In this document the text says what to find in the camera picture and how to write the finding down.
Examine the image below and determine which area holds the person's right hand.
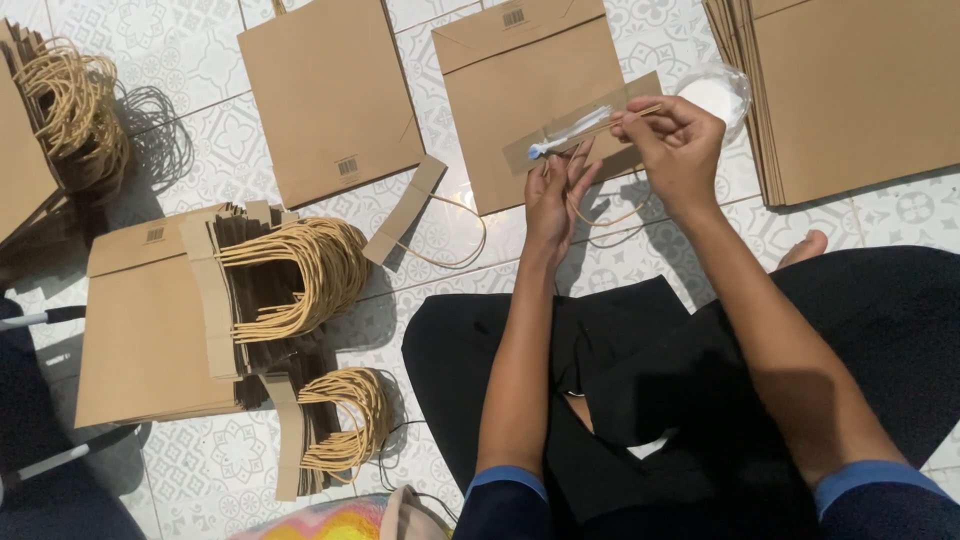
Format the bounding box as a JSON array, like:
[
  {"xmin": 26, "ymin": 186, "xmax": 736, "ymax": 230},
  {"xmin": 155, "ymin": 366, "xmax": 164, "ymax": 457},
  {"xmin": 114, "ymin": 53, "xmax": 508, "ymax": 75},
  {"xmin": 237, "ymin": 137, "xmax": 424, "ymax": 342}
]
[{"xmin": 609, "ymin": 95, "xmax": 728, "ymax": 223}]

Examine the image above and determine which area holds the person's left hand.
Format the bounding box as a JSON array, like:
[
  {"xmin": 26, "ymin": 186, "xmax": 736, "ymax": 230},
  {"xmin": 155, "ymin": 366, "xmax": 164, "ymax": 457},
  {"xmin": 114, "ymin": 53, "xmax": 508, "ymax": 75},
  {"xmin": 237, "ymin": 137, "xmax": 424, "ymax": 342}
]
[{"xmin": 524, "ymin": 141, "xmax": 603, "ymax": 261}]

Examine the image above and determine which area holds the wooden glue stick blue tip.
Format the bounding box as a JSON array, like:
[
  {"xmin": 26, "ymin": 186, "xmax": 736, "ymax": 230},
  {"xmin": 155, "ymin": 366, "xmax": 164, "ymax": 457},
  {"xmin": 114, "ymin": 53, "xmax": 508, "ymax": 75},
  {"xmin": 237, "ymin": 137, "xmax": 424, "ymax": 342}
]
[{"xmin": 528, "ymin": 103, "xmax": 663, "ymax": 161}]

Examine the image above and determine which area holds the brown strip with rope handle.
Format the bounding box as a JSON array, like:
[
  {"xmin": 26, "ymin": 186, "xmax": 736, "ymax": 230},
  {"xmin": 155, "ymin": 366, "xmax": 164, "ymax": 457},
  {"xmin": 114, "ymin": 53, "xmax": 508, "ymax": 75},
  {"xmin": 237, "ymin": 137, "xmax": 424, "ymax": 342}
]
[
  {"xmin": 501, "ymin": 71, "xmax": 665, "ymax": 228},
  {"xmin": 361, "ymin": 154, "xmax": 488, "ymax": 270}
]

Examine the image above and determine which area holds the kraft paper bag flap showing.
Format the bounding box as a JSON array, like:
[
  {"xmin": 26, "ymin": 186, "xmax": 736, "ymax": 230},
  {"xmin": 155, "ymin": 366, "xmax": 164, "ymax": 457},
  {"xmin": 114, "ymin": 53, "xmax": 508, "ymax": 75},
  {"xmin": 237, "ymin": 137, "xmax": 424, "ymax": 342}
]
[{"xmin": 431, "ymin": 0, "xmax": 666, "ymax": 217}]

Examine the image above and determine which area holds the clear plastic glue cup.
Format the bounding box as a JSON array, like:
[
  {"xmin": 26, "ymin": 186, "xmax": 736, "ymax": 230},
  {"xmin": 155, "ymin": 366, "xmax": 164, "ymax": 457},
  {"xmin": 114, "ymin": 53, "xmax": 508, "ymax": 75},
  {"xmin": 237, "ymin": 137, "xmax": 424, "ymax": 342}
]
[{"xmin": 672, "ymin": 61, "xmax": 753, "ymax": 147}]

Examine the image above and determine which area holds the person's bare foot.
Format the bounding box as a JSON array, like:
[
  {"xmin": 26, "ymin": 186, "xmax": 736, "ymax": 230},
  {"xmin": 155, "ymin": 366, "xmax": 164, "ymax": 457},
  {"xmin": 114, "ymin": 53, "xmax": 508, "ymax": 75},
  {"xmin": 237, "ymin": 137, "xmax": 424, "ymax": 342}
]
[{"xmin": 775, "ymin": 228, "xmax": 829, "ymax": 272}]

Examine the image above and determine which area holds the kraft paper bag plain face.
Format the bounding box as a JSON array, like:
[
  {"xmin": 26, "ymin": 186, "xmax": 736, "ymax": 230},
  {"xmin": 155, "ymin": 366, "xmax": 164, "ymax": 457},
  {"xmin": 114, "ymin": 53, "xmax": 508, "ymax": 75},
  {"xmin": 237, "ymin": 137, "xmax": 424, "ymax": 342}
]
[{"xmin": 237, "ymin": 0, "xmax": 427, "ymax": 210}]

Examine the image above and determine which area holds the person's black clothing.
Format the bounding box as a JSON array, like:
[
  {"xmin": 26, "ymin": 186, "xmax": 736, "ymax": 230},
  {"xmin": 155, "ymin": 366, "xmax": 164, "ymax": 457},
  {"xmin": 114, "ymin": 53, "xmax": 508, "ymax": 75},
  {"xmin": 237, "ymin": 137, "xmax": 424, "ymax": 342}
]
[{"xmin": 401, "ymin": 245, "xmax": 960, "ymax": 540}]

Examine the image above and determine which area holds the tall stack of kraft bags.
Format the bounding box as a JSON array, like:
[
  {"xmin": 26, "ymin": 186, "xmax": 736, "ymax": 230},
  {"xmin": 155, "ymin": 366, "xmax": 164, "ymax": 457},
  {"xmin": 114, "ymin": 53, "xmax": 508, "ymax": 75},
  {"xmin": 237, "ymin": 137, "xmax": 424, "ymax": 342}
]
[{"xmin": 702, "ymin": 0, "xmax": 960, "ymax": 208}]

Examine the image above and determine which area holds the person's blue left sleeve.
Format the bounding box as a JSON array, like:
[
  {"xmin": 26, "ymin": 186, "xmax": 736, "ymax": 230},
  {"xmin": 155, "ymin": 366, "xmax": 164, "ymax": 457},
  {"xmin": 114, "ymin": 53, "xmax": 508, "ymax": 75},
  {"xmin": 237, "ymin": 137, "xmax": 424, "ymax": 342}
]
[{"xmin": 452, "ymin": 465, "xmax": 554, "ymax": 540}]

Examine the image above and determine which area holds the person's blue sleeve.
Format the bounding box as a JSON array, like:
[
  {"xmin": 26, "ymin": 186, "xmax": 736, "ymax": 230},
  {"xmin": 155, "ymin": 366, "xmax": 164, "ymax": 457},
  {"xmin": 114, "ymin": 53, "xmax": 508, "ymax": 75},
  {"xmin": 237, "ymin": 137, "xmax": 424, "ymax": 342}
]
[
  {"xmin": 452, "ymin": 465, "xmax": 554, "ymax": 540},
  {"xmin": 813, "ymin": 459, "xmax": 960, "ymax": 540}
]

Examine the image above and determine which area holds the colourful cloth bag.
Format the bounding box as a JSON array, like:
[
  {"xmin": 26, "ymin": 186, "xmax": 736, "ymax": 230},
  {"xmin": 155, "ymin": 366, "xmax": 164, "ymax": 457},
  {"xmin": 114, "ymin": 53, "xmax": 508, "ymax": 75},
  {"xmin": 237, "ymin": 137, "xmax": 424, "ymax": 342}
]
[{"xmin": 227, "ymin": 484, "xmax": 454, "ymax": 540}]

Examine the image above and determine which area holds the person's blue right sleeve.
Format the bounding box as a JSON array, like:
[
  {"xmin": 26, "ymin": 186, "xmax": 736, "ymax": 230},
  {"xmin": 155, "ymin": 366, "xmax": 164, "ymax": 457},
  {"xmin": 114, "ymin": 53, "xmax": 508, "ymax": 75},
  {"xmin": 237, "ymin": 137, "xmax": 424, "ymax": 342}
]
[{"xmin": 813, "ymin": 459, "xmax": 960, "ymax": 540}]

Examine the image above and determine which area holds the flat stack of kraft bags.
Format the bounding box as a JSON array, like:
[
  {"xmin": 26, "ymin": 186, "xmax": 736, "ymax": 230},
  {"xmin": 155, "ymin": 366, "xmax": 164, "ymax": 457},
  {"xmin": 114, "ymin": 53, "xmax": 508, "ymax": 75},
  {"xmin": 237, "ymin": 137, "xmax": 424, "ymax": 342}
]
[{"xmin": 73, "ymin": 204, "xmax": 250, "ymax": 429}]

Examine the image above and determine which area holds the white tube with black tip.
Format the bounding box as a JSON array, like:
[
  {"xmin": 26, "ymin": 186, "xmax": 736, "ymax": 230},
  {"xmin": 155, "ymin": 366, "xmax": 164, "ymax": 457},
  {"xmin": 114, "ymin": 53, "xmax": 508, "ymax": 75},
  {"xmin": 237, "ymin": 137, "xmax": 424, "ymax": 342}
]
[
  {"xmin": 0, "ymin": 305, "xmax": 88, "ymax": 333},
  {"xmin": 0, "ymin": 423, "xmax": 142, "ymax": 490}
]

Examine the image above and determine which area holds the large pile of rope handles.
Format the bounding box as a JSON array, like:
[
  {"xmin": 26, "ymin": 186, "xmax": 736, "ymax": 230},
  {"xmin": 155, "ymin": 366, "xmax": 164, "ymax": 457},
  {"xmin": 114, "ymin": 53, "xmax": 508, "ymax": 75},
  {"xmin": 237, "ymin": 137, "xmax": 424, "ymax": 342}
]
[{"xmin": 178, "ymin": 199, "xmax": 374, "ymax": 412}]

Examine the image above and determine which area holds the thin black cable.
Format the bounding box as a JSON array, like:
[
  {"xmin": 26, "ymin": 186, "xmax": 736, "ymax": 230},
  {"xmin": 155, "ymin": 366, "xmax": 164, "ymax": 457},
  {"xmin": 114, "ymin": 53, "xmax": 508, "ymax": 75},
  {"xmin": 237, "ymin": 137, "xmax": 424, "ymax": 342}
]
[{"xmin": 375, "ymin": 418, "xmax": 460, "ymax": 524}]

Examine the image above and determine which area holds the small pile of rope handles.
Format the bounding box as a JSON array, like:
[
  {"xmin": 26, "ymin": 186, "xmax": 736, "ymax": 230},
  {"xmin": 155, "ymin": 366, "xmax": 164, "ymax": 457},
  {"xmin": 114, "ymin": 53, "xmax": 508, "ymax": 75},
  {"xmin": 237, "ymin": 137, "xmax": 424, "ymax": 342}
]
[{"xmin": 261, "ymin": 366, "xmax": 396, "ymax": 503}]

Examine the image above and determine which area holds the stack of bags with handles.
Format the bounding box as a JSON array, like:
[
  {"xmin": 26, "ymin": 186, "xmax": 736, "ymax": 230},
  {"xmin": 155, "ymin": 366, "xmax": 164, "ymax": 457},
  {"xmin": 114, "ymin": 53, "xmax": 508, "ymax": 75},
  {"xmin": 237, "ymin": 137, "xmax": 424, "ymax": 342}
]
[{"xmin": 0, "ymin": 18, "xmax": 133, "ymax": 250}]

